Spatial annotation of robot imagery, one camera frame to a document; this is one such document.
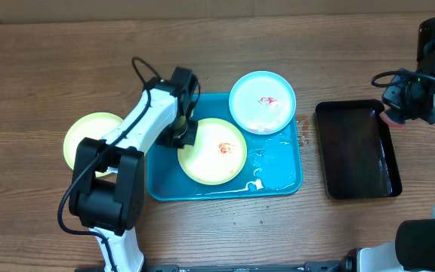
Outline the pink and black sponge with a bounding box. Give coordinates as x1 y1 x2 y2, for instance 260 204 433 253
379 109 406 128

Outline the black rectangular tray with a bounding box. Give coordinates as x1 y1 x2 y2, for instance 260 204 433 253
315 100 403 200

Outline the teal plastic tray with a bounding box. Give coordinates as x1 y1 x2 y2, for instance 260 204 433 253
146 91 304 202

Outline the light blue plate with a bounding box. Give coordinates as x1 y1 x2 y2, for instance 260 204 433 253
229 71 296 134

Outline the yellow plate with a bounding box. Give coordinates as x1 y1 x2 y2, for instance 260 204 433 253
177 118 247 185
63 112 125 178

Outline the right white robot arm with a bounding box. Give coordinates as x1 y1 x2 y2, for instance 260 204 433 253
336 17 435 272

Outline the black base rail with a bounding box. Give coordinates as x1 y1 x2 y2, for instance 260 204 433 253
74 260 354 272

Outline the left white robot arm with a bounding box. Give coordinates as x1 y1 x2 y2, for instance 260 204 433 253
60 67 200 271

